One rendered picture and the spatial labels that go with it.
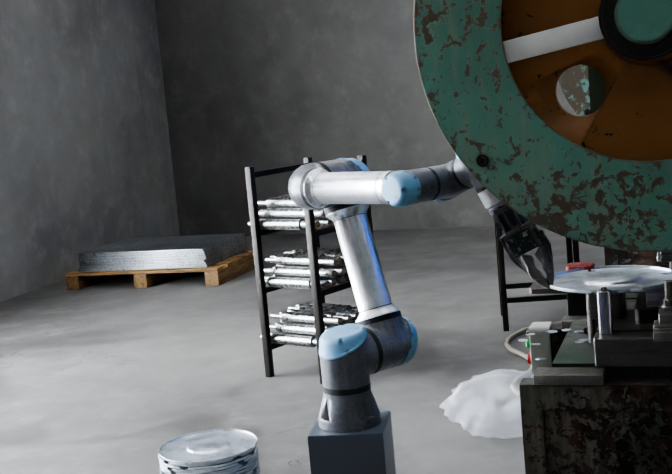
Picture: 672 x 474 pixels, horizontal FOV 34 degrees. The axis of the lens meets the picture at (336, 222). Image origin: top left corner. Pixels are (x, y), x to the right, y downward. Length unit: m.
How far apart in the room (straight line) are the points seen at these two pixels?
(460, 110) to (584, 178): 0.25
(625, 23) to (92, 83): 7.46
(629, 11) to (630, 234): 0.39
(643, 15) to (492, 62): 0.28
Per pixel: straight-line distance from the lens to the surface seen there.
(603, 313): 2.29
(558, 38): 1.99
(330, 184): 2.51
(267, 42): 9.73
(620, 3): 1.89
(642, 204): 1.97
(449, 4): 2.00
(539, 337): 2.73
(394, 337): 2.66
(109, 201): 9.16
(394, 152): 9.39
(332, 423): 2.61
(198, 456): 3.21
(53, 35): 8.70
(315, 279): 4.61
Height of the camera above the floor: 1.25
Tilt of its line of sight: 7 degrees down
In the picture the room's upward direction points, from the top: 5 degrees counter-clockwise
